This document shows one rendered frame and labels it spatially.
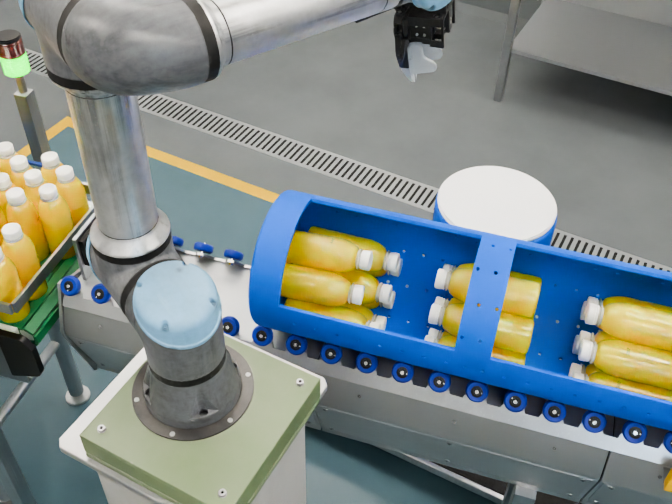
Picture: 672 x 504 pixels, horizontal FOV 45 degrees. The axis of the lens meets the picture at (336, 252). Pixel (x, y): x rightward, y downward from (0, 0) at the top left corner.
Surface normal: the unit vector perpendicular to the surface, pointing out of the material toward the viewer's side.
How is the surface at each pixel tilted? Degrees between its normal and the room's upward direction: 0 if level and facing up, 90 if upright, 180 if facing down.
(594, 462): 70
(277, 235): 26
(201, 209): 0
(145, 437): 1
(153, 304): 8
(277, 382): 1
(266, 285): 65
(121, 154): 91
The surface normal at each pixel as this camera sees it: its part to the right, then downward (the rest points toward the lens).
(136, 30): 0.11, -0.04
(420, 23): -0.34, 0.75
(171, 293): 0.09, -0.63
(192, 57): 0.47, 0.50
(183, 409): -0.05, 0.46
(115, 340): -0.28, 0.37
